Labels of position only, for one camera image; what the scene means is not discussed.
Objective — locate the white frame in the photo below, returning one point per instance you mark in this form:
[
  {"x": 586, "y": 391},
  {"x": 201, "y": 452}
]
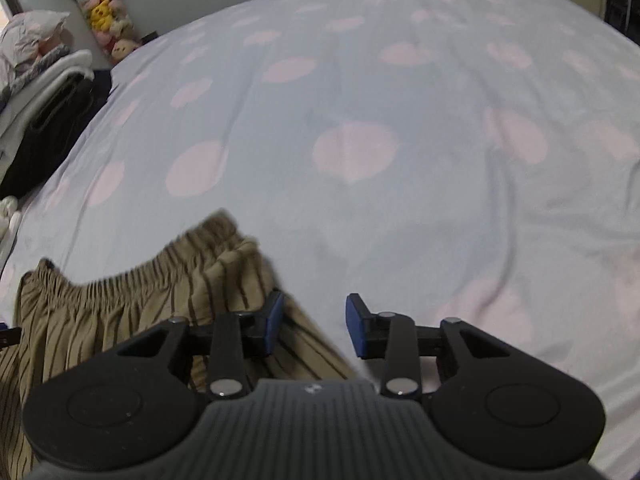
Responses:
[{"x": 55, "y": 72}]

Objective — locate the blue bed sheet pink dots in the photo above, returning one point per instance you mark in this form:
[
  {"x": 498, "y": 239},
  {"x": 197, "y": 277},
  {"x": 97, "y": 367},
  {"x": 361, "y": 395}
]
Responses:
[{"x": 380, "y": 110}]

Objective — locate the tan striped pants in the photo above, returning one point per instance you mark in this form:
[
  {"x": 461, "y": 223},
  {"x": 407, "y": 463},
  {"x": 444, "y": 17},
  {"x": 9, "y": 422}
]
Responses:
[{"x": 125, "y": 305}]

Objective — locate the dark furniture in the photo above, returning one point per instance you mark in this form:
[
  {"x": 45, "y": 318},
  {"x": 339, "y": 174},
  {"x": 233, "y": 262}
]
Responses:
[{"x": 625, "y": 0}]

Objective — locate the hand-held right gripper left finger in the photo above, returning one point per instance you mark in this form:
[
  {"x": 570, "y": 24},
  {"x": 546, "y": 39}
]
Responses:
[{"x": 273, "y": 324}]

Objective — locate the clear tube of plush toys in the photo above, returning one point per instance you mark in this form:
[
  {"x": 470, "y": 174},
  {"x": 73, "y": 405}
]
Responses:
[{"x": 102, "y": 10}]

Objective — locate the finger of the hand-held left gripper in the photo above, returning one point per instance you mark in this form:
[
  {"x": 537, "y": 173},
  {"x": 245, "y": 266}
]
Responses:
[{"x": 10, "y": 337}]

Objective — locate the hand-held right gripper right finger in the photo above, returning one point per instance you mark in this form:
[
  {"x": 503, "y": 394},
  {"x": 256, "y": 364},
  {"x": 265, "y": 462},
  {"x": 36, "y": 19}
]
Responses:
[{"x": 353, "y": 329}]

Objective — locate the black bag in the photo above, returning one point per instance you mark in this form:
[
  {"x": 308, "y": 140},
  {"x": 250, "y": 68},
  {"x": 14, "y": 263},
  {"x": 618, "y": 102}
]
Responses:
[{"x": 47, "y": 135}]

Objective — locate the grey white cloth pile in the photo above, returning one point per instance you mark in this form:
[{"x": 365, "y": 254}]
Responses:
[{"x": 27, "y": 40}]

